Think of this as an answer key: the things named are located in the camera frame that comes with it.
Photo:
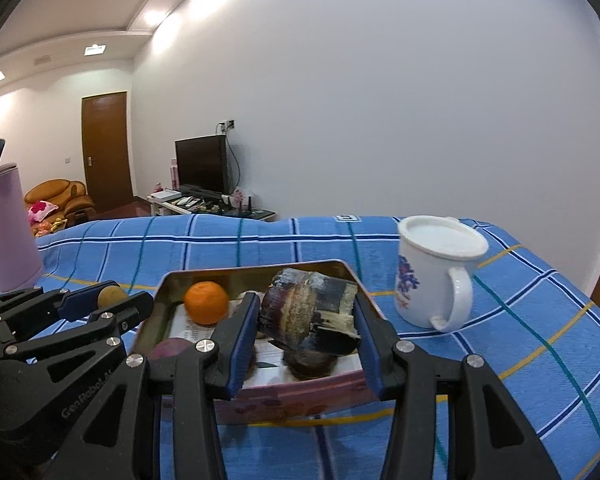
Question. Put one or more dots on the black router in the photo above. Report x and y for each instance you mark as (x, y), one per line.
(249, 206)

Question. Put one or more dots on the pink flowered pillow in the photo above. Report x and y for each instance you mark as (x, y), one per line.
(42, 208)

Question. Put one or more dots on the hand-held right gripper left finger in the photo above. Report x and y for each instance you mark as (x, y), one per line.
(242, 345)

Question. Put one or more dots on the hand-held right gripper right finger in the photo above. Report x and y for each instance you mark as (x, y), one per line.
(367, 350)

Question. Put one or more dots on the large dark striped taro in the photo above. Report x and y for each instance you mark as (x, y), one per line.
(307, 310)

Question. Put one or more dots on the purple sweet potato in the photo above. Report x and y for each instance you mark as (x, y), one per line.
(172, 347)

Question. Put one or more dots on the brown leather armchair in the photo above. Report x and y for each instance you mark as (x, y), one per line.
(55, 187)

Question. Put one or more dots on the black flat television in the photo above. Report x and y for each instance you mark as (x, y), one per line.
(200, 162)

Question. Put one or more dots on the brown wooden door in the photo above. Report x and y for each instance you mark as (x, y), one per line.
(107, 150)

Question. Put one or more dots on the orange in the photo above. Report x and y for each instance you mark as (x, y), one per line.
(206, 302)

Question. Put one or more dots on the shiny metal tray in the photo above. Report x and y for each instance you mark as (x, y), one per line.
(290, 395)

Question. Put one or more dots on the wall power socket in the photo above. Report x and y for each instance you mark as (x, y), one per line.
(226, 124)

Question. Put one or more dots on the flat white box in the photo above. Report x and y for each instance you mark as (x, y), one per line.
(166, 194)

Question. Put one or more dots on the white mug with blue print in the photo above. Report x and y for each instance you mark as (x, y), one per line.
(430, 280)

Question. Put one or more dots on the small green round fruit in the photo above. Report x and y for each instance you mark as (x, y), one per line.
(111, 294)

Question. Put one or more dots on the pink flower ornament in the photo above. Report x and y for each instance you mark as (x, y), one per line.
(238, 197)

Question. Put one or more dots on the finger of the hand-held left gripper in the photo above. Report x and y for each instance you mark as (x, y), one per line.
(135, 305)
(77, 306)

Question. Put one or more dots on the tall pink box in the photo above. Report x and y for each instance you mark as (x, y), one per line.
(174, 172)

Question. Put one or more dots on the lavender cylindrical bottle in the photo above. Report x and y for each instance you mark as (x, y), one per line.
(12, 230)

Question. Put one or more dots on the white television stand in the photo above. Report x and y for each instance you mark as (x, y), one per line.
(205, 210)

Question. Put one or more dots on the blue plaid blanket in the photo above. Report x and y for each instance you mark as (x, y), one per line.
(480, 410)

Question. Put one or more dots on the dark brown passion fruit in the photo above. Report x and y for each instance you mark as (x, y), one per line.
(307, 364)

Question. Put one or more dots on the round recessed ceiling light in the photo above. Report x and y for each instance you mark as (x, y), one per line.
(155, 17)

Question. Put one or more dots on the ceiling air vent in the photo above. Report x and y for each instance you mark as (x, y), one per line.
(42, 59)

